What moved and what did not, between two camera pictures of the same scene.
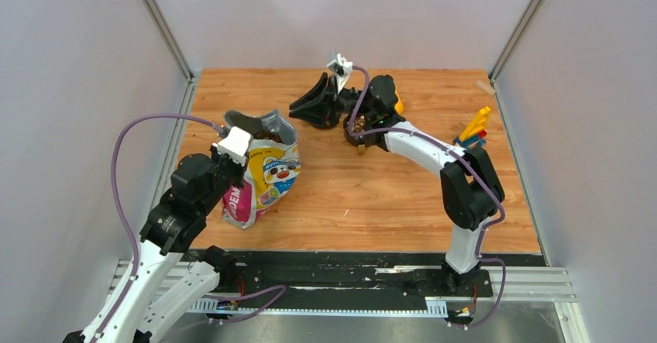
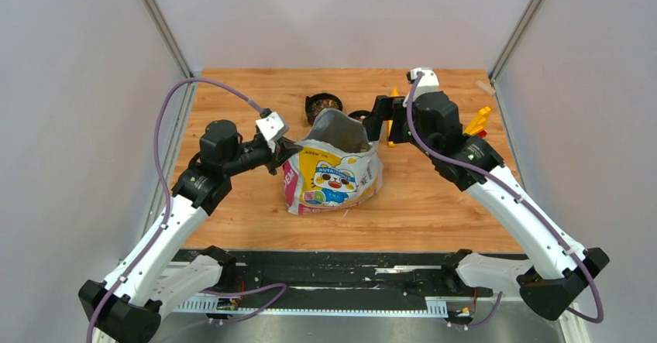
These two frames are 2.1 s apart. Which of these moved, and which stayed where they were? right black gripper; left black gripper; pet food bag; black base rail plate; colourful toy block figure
Moved: pet food bag; left black gripper; right black gripper
Stayed: black base rail plate; colourful toy block figure
